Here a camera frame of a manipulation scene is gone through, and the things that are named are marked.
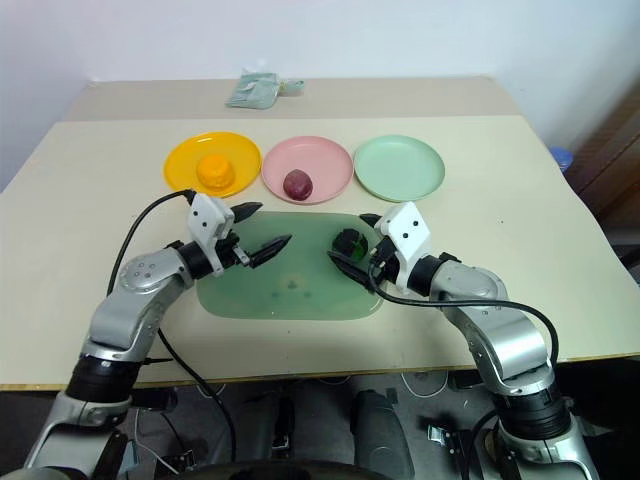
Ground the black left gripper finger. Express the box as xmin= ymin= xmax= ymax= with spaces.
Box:
xmin=246 ymin=233 xmax=294 ymax=270
xmin=233 ymin=201 xmax=265 ymax=225

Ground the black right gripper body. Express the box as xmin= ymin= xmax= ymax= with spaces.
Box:
xmin=367 ymin=234 xmax=402 ymax=290

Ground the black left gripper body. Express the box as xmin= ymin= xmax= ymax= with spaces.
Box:
xmin=214 ymin=228 xmax=251 ymax=270

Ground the yellow plate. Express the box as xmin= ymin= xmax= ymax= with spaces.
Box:
xmin=163 ymin=130 xmax=264 ymax=199

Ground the light green plate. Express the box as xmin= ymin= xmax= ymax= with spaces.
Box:
xmin=353 ymin=134 xmax=447 ymax=203

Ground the pink plate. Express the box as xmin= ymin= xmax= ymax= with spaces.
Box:
xmin=261 ymin=135 xmax=356 ymax=205

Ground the dark green toy vegetable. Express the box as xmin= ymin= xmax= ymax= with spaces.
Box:
xmin=331 ymin=227 xmax=371 ymax=261

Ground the translucent green tray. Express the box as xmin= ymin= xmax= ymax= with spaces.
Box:
xmin=194 ymin=210 xmax=386 ymax=322

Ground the orange toy fruit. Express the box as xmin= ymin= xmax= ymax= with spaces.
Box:
xmin=195 ymin=153 xmax=238 ymax=191

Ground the dark red toy fruit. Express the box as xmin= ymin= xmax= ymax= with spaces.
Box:
xmin=282 ymin=168 xmax=314 ymax=202

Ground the dark grey rounded shape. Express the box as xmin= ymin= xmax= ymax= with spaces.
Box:
xmin=352 ymin=388 xmax=417 ymax=480

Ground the blue bottle cap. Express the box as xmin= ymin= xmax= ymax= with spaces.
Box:
xmin=549 ymin=145 xmax=576 ymax=174

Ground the brown wooden furniture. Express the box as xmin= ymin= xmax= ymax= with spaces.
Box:
xmin=563 ymin=73 xmax=640 ymax=289

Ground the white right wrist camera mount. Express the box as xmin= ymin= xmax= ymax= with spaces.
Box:
xmin=374 ymin=201 xmax=434 ymax=294

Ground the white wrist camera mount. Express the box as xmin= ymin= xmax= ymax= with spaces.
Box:
xmin=187 ymin=193 xmax=236 ymax=277
xmin=374 ymin=201 xmax=434 ymax=294

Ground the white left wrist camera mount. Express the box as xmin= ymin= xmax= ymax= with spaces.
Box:
xmin=187 ymin=193 xmax=236 ymax=277

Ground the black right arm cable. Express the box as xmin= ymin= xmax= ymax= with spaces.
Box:
xmin=368 ymin=253 xmax=561 ymax=372

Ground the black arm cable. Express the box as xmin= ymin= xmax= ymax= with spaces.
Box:
xmin=368 ymin=253 xmax=561 ymax=372
xmin=106 ymin=188 xmax=238 ymax=464

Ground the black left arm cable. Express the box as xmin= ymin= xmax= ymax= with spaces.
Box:
xmin=106 ymin=188 xmax=238 ymax=464

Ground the thin white cable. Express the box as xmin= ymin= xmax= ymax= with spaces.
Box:
xmin=402 ymin=371 xmax=450 ymax=400

